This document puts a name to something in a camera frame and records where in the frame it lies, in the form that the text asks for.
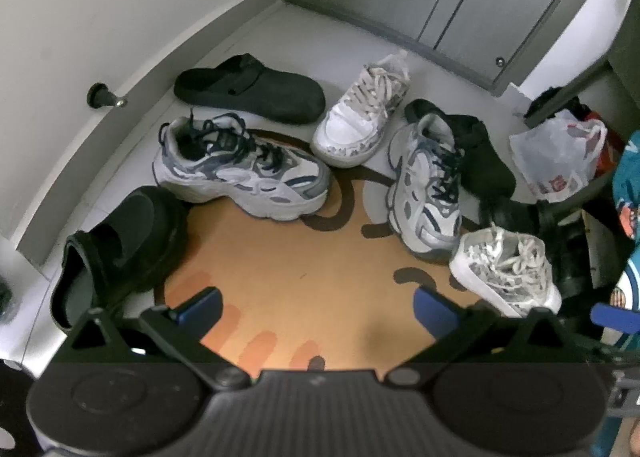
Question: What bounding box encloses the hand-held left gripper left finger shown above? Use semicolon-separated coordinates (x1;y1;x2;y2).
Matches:
61;287;250;392

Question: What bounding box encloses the dark mesh bundle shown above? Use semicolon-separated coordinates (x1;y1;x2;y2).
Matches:
0;279;17;324

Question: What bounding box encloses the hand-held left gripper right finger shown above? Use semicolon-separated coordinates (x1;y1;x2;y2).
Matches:
384;286;583;390

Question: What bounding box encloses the white plastic bag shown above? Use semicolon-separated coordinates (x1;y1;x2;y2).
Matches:
509;110;608;203

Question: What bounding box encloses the grey blue chunky sneaker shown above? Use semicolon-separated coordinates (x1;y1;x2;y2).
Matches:
386;112;463;265
152;110;333;223

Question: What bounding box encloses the white patterned sneaker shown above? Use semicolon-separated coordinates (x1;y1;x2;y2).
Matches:
448;222;563;319
311;51;412;169

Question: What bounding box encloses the black rubber clog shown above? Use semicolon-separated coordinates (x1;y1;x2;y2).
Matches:
477;197;596;298
50;186;190;335

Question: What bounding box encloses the black door stopper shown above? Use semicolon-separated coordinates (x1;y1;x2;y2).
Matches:
86;83;128;109

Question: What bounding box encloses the red orange bag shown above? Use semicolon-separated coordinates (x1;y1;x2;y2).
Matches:
592;111;623;178

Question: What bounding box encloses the teal printed cloth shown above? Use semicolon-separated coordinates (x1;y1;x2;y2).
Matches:
590;130;640;353

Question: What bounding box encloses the dark green felt clog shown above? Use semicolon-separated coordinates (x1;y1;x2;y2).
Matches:
404;98;517;199
173;53;326;125

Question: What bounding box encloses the dark cloth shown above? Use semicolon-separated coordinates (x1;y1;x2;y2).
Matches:
524;86;592;129

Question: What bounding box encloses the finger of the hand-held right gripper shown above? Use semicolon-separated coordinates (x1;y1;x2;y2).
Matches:
589;303;640;353

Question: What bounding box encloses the orange cat-shaped floor mat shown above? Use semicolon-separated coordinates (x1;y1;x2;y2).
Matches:
152;130;501;383

